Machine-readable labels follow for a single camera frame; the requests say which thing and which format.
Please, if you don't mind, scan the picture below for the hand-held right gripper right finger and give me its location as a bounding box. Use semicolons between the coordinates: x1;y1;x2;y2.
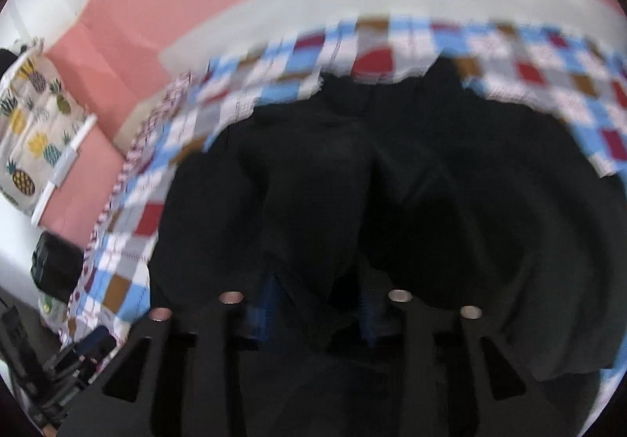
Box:
357;287;579;437

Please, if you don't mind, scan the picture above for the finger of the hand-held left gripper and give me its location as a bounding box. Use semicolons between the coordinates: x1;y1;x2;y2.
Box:
49;325;118;384

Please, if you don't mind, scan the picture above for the checked bed sheet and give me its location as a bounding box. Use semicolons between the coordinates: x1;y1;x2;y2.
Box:
59;16;627;354

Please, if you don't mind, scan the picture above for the black box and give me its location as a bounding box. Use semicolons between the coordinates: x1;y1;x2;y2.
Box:
31;231;85;305

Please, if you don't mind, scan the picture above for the black garment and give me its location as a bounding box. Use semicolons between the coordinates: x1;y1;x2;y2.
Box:
149;56;627;381

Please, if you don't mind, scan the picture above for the pineapple print fabric bag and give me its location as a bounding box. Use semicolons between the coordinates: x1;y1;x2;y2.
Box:
0;38;89;217

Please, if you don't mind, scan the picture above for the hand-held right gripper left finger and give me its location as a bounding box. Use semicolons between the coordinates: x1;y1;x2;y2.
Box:
56;270;285;437

